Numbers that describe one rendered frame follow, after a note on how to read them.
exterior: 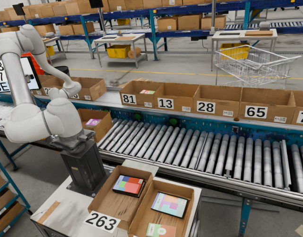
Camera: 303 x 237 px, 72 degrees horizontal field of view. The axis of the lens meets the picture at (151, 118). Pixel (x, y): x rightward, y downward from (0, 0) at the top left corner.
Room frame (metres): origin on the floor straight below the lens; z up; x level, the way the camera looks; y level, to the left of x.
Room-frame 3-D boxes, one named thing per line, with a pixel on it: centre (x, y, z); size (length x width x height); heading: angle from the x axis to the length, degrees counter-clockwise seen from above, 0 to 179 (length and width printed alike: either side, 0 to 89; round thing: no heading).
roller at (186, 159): (1.37, -0.30, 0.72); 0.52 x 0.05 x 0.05; 153
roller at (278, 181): (1.07, -0.88, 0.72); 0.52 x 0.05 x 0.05; 153
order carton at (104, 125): (1.81, 0.64, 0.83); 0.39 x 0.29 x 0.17; 65
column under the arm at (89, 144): (1.14, 0.52, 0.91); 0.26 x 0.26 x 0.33; 62
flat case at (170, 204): (0.82, -0.04, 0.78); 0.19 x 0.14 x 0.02; 63
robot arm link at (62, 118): (1.13, 0.53, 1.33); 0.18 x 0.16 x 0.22; 112
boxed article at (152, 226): (0.66, 0.03, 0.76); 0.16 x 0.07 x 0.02; 73
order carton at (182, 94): (1.89, -0.29, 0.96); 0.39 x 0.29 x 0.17; 63
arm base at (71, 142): (1.12, 0.51, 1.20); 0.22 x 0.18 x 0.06; 58
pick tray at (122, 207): (0.93, 0.25, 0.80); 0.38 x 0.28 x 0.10; 154
